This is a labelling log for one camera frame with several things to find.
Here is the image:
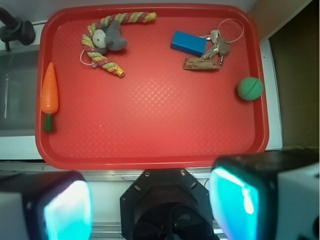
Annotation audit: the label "brown wood bark piece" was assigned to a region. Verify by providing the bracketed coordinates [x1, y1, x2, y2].
[183, 57, 221, 71]

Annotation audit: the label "grey plush elephant toy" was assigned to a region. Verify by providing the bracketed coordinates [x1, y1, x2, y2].
[92, 20, 128, 55]

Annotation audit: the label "green rubber ball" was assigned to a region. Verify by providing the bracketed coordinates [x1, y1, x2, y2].
[237, 77, 264, 101]

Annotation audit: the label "red plastic tray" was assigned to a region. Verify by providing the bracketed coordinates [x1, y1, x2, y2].
[35, 4, 269, 170]

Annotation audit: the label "black octagonal mount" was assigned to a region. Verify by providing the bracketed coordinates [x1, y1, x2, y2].
[119, 168, 219, 240]

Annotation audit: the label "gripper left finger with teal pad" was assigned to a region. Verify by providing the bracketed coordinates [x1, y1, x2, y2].
[0, 171, 94, 240]

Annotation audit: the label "multicolored twisted rope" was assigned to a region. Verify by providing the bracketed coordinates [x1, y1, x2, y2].
[81, 11, 158, 79]

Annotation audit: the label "silver keys on ring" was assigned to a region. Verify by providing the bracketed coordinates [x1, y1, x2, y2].
[199, 18, 245, 68]

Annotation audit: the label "stainless steel sink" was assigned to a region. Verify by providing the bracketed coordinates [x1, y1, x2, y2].
[0, 48, 39, 137]

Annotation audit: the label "orange plastic carrot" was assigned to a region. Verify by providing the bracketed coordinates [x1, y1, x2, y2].
[40, 62, 59, 132]

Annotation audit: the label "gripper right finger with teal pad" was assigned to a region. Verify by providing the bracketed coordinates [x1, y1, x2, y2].
[208, 149, 320, 240]

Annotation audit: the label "black faucet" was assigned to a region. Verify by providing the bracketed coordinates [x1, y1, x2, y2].
[0, 7, 36, 52]

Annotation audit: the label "blue rectangular block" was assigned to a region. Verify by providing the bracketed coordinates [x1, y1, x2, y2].
[170, 31, 207, 57]

